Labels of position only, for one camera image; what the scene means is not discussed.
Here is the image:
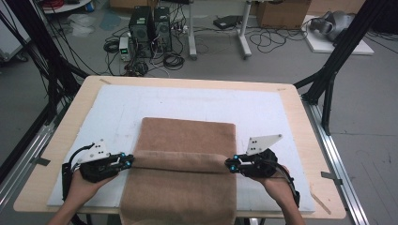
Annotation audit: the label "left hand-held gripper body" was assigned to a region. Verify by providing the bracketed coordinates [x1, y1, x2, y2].
[78, 139, 122, 184]

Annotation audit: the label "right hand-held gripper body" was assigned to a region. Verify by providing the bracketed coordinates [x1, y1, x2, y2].
[239, 134, 284, 179]

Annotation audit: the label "tan towel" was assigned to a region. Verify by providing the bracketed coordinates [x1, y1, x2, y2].
[119, 116, 237, 225]

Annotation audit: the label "person's left hand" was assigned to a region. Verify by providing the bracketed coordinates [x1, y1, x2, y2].
[67, 172, 119, 206]

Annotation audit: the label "person's right hand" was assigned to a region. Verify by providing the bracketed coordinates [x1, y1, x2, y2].
[249, 172, 298, 209]

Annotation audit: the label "black tape piece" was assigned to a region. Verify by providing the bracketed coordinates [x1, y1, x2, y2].
[30, 157, 52, 167]

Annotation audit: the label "long beige tape strip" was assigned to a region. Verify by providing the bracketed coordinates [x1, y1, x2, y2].
[309, 190, 332, 216]

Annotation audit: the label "grey tape piece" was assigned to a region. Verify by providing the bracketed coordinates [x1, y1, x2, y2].
[320, 171, 344, 186]

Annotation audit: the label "white grid mat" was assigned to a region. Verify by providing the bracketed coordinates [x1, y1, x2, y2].
[46, 83, 315, 214]

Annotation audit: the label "grey bench power supply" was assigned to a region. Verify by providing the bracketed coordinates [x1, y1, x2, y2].
[118, 36, 132, 62]

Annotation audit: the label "large black computer tower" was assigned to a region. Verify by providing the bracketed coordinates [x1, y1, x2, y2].
[128, 6, 155, 59]

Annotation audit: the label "slim black computer tower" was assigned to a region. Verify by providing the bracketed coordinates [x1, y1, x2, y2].
[153, 7, 174, 53]

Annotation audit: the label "white floor board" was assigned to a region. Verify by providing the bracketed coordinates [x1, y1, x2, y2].
[301, 14, 375, 56]

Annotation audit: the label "clear plastic sheet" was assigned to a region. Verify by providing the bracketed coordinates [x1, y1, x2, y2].
[67, 13, 97, 38]

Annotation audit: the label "black flat device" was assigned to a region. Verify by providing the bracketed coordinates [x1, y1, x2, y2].
[212, 14, 244, 31]

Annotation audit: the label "white power strip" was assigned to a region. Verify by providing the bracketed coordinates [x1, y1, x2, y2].
[172, 23, 190, 36]

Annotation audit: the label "large cardboard box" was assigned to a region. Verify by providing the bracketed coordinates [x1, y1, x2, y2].
[255, 0, 313, 30]

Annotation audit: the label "flat cardboard box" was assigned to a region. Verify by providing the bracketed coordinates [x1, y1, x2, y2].
[109, 0, 158, 10]

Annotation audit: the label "round white table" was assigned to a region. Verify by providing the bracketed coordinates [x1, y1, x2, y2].
[41, 0, 92, 15]

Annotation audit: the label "grey rounded machine housing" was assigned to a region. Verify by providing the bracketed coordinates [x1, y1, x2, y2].
[309, 10, 357, 43]

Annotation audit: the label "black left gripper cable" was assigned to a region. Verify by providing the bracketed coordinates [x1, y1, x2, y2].
[61, 142, 96, 202]

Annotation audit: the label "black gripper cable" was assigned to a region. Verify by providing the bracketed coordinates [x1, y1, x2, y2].
[61, 142, 96, 202]
[274, 163, 301, 209]

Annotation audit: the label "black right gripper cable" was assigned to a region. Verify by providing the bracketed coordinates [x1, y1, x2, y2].
[274, 163, 301, 209]

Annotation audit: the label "aluminium rail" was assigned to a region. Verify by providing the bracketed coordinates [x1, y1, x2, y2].
[0, 102, 65, 214]
[300, 96, 371, 225]

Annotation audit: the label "tangled black cables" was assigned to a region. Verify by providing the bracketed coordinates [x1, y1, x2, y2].
[124, 59, 150, 78]

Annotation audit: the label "coiled black cable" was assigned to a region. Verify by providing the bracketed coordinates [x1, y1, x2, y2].
[102, 38, 121, 54]
[162, 52, 186, 71]

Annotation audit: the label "loose black floor cable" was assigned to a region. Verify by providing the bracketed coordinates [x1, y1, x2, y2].
[248, 25, 310, 54]

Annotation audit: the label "black metal frame stand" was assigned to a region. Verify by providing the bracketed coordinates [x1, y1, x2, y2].
[293, 0, 394, 136]
[0, 0, 90, 127]

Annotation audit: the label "white table frame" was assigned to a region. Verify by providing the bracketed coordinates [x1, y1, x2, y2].
[187, 0, 253, 61]

